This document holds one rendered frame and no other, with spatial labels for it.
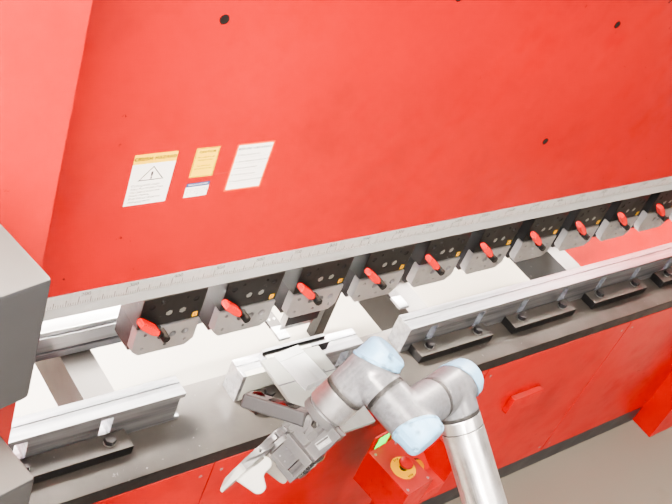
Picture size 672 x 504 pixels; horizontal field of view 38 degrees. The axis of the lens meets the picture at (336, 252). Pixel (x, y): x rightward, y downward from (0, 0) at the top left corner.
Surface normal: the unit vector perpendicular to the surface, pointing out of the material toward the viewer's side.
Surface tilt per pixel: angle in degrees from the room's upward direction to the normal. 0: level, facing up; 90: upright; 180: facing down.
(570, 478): 0
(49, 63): 90
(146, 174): 90
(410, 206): 90
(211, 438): 0
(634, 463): 0
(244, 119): 90
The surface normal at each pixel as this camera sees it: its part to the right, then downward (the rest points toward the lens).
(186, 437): 0.32, -0.74
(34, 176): 0.55, 0.66
